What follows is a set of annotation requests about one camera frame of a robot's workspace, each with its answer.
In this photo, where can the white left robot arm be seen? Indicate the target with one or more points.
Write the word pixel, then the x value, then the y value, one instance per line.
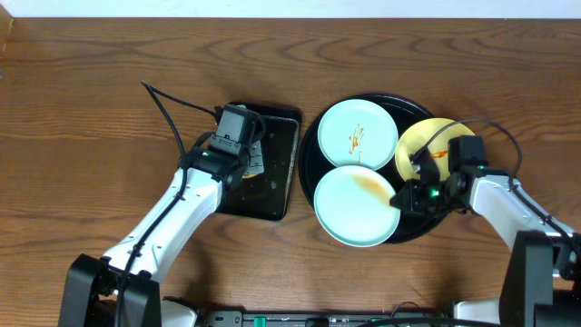
pixel 122 288

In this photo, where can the light green plate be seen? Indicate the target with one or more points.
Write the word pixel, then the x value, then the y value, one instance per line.
pixel 352 204
pixel 358 132

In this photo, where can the yellow plate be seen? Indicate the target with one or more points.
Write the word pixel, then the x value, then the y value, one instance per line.
pixel 418 135

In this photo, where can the square black tray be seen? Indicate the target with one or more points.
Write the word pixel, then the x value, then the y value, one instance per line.
pixel 266 196

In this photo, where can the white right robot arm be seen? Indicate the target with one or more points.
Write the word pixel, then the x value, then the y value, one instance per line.
pixel 542 283

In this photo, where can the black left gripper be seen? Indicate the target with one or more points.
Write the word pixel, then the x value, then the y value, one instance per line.
pixel 256 160

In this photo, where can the round black tray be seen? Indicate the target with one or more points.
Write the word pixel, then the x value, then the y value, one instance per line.
pixel 313 165

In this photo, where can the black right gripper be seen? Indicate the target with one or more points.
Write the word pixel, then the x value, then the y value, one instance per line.
pixel 413 204

